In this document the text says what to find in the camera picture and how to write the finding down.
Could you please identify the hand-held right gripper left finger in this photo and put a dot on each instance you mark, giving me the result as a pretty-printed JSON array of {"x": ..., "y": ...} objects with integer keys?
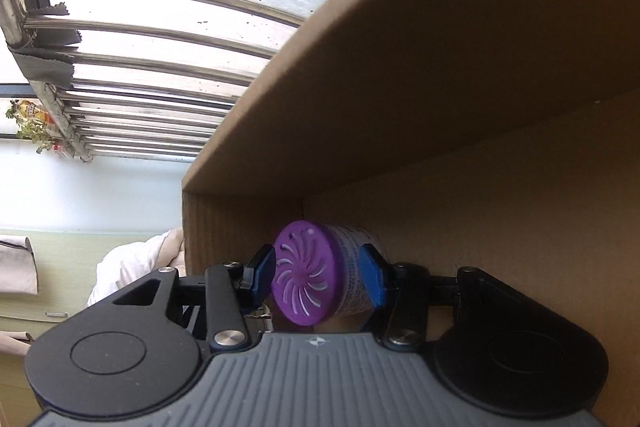
[{"x": 262, "y": 272}]

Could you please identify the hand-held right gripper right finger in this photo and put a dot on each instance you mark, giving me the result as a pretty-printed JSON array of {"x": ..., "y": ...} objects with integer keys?
[{"x": 372, "y": 274}]

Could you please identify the purple lid air freshener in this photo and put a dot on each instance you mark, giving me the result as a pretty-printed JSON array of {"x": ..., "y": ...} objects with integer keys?
[{"x": 305, "y": 267}]

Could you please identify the brown cardboard box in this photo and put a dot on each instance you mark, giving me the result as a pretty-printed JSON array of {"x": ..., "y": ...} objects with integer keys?
[{"x": 450, "y": 82}]

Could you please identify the beige clothes pile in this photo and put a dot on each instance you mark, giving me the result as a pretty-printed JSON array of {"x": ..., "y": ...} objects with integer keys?
[{"x": 135, "y": 262}]

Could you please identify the beige fabric bag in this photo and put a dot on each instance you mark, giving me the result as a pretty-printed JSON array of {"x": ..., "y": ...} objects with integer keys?
[{"x": 17, "y": 267}]

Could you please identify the green potted plant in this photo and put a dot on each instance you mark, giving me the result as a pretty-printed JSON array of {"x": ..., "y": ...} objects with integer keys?
[{"x": 32, "y": 129}]

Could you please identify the grey cloth strip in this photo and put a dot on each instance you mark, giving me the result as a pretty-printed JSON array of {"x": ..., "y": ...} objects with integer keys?
[{"x": 45, "y": 62}]

